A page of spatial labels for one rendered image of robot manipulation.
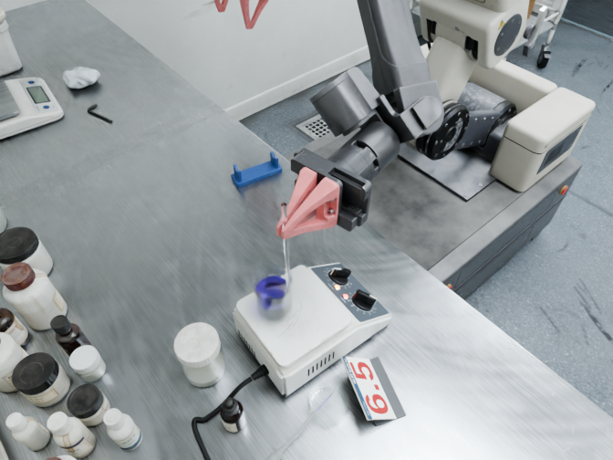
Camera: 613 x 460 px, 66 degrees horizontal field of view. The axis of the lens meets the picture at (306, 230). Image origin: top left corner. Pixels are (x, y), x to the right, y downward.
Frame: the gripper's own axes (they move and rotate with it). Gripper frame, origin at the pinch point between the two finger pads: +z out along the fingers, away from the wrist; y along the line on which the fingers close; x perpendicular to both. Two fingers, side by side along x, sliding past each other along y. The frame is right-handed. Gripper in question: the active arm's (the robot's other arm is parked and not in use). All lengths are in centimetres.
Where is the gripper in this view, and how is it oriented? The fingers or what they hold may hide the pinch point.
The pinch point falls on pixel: (285, 229)
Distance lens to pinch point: 52.2
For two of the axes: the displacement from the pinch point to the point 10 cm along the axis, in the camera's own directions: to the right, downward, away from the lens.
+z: -6.2, 5.9, -5.1
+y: 7.8, 4.7, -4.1
